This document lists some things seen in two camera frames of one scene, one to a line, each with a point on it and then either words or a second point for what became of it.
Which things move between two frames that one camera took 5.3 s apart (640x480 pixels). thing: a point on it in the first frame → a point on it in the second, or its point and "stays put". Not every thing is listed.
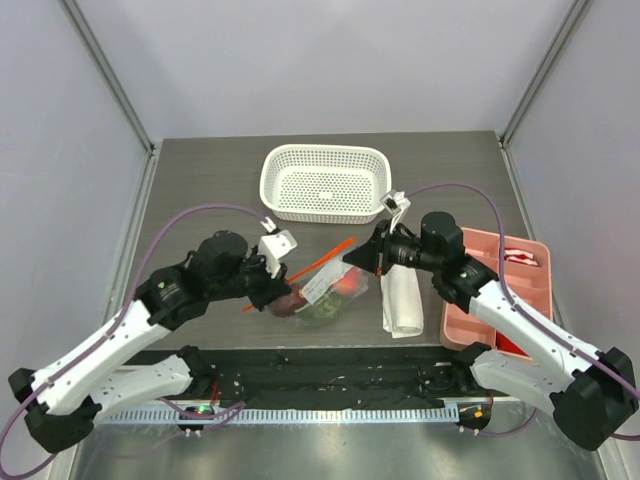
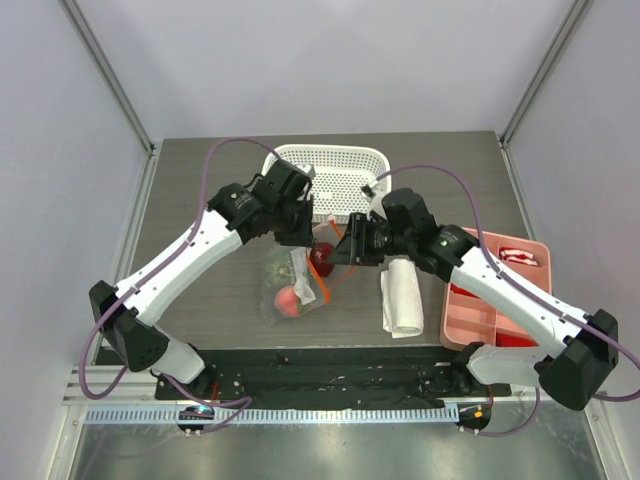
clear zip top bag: (324, 294) → (299, 278)
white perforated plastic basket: (325, 183) stays put
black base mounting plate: (328, 377) stays put
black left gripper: (272, 287) → (304, 237)
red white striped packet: (519, 256) stays put
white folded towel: (401, 302) stays put
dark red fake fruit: (288, 304) → (319, 255)
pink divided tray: (528, 276) stays put
